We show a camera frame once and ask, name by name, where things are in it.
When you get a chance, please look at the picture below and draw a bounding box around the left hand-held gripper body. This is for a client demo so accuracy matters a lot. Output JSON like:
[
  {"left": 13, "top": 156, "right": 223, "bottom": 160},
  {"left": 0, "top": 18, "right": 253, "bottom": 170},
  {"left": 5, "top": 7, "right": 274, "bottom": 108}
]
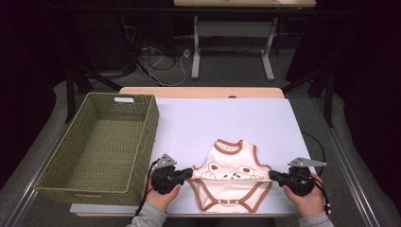
[{"left": 150, "top": 152, "right": 183, "bottom": 196}]

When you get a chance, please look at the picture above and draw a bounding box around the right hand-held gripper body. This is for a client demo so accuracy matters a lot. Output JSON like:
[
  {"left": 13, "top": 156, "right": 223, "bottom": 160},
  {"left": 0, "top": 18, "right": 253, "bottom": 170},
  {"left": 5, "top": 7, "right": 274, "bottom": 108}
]
[{"left": 283, "top": 156, "right": 328, "bottom": 197}]

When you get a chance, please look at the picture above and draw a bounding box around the cream baby bodysuit brown trim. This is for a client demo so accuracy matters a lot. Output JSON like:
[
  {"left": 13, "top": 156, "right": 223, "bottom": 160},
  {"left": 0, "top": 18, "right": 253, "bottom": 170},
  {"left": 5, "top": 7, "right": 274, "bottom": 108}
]
[{"left": 186, "top": 138, "right": 273, "bottom": 214}]

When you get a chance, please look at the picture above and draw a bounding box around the green woven basket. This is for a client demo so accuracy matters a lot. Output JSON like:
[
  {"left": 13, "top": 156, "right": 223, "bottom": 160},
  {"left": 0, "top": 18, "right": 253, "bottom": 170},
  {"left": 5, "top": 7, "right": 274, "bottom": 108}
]
[{"left": 33, "top": 92, "right": 160, "bottom": 207}]

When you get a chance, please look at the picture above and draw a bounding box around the person's left hand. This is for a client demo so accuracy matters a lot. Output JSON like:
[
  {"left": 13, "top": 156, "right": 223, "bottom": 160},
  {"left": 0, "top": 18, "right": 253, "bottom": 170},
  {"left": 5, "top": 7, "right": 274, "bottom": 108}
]
[{"left": 144, "top": 172, "right": 183, "bottom": 213}]

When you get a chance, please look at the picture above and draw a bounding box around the person's right hand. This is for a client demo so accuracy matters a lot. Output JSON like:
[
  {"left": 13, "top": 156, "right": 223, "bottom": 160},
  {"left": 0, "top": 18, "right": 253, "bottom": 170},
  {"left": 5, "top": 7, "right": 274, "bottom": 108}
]
[{"left": 282, "top": 174, "right": 326, "bottom": 218}]

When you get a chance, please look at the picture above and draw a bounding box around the white board sheet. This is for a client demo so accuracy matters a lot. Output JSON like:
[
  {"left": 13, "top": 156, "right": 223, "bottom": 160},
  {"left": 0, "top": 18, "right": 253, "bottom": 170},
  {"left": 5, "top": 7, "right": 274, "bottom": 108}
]
[{"left": 69, "top": 97, "right": 331, "bottom": 217}]

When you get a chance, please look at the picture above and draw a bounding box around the black metal stand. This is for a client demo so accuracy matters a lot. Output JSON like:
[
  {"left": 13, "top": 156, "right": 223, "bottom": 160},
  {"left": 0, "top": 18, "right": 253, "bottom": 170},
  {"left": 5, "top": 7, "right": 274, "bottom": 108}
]
[
  {"left": 64, "top": 60, "right": 123, "bottom": 124},
  {"left": 281, "top": 64, "right": 336, "bottom": 129}
]

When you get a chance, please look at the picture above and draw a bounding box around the desk with white legs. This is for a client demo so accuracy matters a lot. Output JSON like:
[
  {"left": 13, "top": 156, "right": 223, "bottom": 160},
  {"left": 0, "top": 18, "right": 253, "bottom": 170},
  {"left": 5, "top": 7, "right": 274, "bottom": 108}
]
[{"left": 173, "top": 0, "right": 317, "bottom": 82}]

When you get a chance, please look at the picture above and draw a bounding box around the left hand-held gripper black cable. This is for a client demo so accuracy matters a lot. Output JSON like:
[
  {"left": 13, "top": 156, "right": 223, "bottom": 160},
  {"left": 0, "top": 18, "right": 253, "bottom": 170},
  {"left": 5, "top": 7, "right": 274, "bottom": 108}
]
[{"left": 134, "top": 159, "right": 161, "bottom": 218}]

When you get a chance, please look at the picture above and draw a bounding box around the hand-held gripper black cable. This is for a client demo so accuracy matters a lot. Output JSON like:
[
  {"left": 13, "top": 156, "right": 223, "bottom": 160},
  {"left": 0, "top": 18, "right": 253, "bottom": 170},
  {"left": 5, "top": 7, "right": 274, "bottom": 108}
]
[
  {"left": 310, "top": 174, "right": 333, "bottom": 216},
  {"left": 134, "top": 159, "right": 161, "bottom": 218}
]

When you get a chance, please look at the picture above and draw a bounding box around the right hand-held gripper black cable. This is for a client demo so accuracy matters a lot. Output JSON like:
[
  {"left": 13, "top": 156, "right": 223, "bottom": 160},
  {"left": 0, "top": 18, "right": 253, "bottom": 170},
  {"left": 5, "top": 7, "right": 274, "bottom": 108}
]
[{"left": 310, "top": 174, "right": 333, "bottom": 216}]

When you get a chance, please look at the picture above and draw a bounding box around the thin black curved cable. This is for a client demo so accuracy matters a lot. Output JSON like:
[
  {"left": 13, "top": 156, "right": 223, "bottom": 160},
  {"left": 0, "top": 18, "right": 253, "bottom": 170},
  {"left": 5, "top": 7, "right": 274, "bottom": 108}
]
[{"left": 301, "top": 131, "right": 326, "bottom": 178}]

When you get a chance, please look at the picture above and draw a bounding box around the aluminium frame rail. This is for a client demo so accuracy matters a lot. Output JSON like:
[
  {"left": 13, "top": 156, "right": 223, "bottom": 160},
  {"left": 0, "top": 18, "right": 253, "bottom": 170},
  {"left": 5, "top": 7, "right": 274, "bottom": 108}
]
[
  {"left": 310, "top": 97, "right": 382, "bottom": 227},
  {"left": 4, "top": 124, "right": 69, "bottom": 227}
]

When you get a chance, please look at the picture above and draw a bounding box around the white floor cable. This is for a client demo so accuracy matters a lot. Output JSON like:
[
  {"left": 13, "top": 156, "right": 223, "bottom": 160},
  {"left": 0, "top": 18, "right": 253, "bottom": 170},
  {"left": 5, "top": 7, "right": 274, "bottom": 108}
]
[{"left": 135, "top": 46, "right": 190, "bottom": 88}]

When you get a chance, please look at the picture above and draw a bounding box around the black floor cable loop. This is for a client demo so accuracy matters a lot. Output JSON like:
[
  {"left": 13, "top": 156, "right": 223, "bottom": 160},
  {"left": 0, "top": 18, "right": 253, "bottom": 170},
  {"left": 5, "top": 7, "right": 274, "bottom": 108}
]
[{"left": 147, "top": 54, "right": 178, "bottom": 72}]

